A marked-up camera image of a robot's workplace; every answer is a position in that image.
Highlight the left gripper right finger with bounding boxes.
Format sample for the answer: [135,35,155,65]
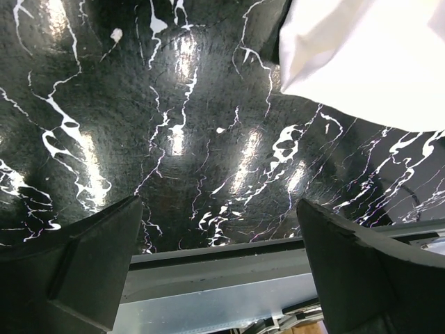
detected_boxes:
[296,199,444,333]

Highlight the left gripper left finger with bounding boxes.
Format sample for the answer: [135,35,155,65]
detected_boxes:
[1,196,143,333]

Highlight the white daisy t-shirt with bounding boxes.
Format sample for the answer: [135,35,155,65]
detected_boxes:
[279,1,444,132]

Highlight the aluminium frame rail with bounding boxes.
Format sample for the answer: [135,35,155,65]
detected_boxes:
[113,221,444,333]

